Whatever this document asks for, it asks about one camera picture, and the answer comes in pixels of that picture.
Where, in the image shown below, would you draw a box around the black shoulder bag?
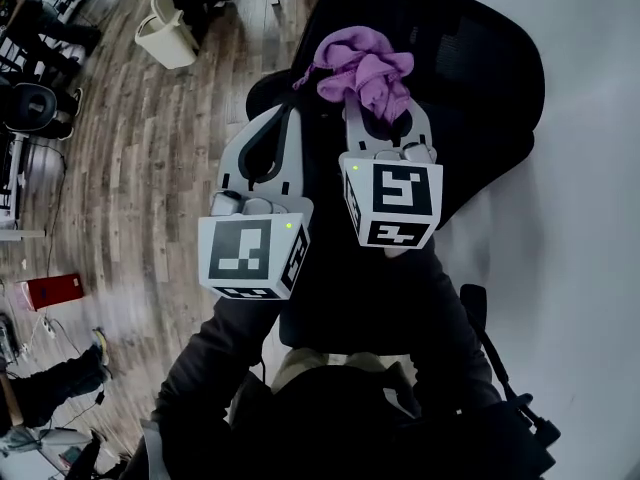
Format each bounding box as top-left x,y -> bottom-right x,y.
477,325 -> 562,480

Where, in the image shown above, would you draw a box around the black office chair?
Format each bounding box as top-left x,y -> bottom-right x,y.
244,0 -> 546,357

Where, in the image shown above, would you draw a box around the person's beige trousers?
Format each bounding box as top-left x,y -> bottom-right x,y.
269,346 -> 389,394

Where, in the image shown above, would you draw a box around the red box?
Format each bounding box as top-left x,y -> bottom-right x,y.
15,272 -> 86,313

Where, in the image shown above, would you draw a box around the purple cloth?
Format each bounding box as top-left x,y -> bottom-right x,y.
292,25 -> 416,124

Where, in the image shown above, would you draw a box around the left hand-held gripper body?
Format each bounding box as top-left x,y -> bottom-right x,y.
197,190 -> 315,302

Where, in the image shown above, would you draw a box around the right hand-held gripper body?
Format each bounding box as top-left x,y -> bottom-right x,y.
338,140 -> 445,250

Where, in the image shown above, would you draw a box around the person's dark jacket torso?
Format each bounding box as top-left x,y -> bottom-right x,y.
119,352 -> 501,480

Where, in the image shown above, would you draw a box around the wooden desk with white frame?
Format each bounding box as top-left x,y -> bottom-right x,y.
0,130 -> 47,243

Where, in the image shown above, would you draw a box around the person's right forearm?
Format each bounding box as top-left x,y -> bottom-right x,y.
382,245 -> 501,409

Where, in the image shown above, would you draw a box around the person's left forearm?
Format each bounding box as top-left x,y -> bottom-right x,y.
154,295 -> 286,419

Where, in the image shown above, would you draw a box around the white trash bin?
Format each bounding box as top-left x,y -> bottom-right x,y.
133,0 -> 200,71

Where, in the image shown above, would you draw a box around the grey shoulder strap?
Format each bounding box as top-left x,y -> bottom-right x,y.
139,417 -> 166,480

